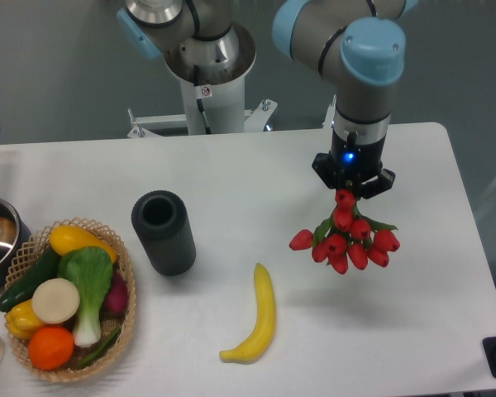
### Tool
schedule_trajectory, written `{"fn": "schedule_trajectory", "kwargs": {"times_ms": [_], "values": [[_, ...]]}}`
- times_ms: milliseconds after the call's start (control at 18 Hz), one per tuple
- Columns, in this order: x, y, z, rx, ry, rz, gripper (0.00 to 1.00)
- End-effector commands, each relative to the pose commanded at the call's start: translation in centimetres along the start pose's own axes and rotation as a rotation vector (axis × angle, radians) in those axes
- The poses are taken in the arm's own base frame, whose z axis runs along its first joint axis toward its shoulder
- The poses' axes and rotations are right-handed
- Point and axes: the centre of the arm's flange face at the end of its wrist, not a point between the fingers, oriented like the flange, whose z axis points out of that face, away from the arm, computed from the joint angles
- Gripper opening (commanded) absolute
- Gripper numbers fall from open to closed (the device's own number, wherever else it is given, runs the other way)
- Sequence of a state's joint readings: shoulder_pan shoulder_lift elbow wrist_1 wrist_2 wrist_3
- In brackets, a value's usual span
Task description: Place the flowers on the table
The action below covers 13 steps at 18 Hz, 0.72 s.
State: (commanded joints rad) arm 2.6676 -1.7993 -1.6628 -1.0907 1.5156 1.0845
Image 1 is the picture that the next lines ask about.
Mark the green bok choy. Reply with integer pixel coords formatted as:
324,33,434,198
58,246,113,347

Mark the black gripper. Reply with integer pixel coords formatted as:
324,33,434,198
312,124,396,199

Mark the dark grey ribbed vase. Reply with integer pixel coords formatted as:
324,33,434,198
131,190,196,276

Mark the yellow bell pepper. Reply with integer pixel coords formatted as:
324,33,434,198
5,299,46,340

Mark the green chili pepper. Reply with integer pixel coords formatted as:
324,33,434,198
75,327,122,370

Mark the purple sweet potato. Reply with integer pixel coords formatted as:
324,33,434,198
103,272,128,314

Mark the red tulip bouquet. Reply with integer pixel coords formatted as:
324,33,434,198
289,189,400,275

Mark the orange fruit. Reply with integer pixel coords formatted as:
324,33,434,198
28,326,74,371

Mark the dark green cucumber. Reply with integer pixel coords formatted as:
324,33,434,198
0,247,61,313

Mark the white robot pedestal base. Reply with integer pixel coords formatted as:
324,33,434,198
127,22,278,138

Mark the yellow squash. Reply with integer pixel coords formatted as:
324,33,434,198
49,225,118,264

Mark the yellow banana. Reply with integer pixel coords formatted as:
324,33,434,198
219,263,277,364

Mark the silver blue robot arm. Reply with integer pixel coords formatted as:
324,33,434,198
117,1,413,199

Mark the woven wicker basket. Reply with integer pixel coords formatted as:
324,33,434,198
5,218,136,383

